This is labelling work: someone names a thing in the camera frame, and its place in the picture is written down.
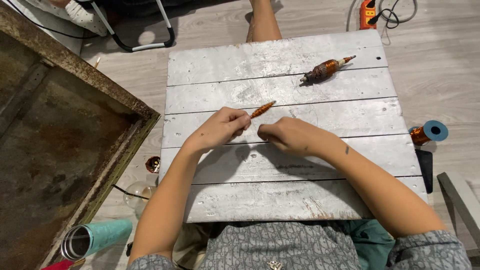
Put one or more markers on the person's right hand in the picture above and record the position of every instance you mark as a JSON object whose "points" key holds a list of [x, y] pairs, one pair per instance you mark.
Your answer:
{"points": [[292, 135]]}

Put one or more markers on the person's left hand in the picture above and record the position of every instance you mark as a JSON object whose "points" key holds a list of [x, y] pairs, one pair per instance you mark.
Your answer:
{"points": [[219, 127]]}

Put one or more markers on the person's right fingers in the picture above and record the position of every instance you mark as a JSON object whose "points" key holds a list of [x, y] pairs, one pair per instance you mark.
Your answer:
{"points": [[268, 131]]}

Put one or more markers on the silver painted wooden board table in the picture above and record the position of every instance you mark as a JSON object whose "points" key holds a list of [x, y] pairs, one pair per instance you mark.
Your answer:
{"points": [[292, 123]]}

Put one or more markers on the motor armature with copper winding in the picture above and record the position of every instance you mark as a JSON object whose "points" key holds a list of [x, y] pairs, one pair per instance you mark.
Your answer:
{"points": [[325, 69]]}

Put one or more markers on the person's leg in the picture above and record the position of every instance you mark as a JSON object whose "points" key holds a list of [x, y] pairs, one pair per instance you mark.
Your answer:
{"points": [[264, 22]]}

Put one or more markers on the person's grey patterned clothing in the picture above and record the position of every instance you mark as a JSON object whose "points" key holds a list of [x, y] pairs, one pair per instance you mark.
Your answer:
{"points": [[292, 247]]}

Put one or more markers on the small red cup of bits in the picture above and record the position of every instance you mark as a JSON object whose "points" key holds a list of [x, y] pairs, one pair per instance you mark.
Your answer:
{"points": [[152, 164]]}

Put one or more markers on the clear glass bulb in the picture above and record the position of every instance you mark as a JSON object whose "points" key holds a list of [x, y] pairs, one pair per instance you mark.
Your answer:
{"points": [[138, 194]]}

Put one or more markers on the orange power strip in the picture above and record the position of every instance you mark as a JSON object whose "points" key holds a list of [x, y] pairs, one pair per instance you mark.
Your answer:
{"points": [[367, 14]]}

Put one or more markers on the black flat pouch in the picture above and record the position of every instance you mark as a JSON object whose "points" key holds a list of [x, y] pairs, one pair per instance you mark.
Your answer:
{"points": [[425, 168]]}

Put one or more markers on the teal rolled sheet tube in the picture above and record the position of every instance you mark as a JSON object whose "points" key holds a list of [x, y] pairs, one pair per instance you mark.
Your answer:
{"points": [[95, 238]]}

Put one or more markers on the grey wooden plank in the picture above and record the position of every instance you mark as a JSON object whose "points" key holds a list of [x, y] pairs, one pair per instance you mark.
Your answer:
{"points": [[461, 206]]}

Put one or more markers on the rusty metal cabinet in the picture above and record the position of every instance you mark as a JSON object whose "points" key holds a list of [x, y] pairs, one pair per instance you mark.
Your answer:
{"points": [[56, 150]]}

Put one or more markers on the white dotted cloth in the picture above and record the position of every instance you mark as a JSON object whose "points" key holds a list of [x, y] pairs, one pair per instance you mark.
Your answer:
{"points": [[75, 13]]}

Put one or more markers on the white and black stand frame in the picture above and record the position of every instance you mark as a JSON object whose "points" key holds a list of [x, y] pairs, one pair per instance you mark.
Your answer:
{"points": [[138, 33]]}

